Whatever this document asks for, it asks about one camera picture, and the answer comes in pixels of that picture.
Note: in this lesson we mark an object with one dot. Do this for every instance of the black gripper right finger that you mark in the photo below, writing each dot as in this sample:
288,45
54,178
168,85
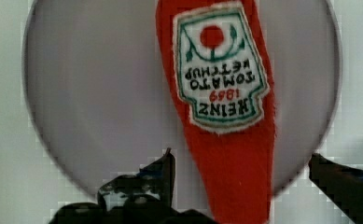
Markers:
342,184

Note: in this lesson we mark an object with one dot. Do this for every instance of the round grey plate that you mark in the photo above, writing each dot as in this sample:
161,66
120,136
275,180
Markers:
100,103

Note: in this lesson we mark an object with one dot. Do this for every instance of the red plush ketchup bottle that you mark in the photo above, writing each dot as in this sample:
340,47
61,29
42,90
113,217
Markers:
219,73

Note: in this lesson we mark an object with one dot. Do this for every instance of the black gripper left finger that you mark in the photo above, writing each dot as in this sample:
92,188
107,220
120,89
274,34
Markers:
156,180

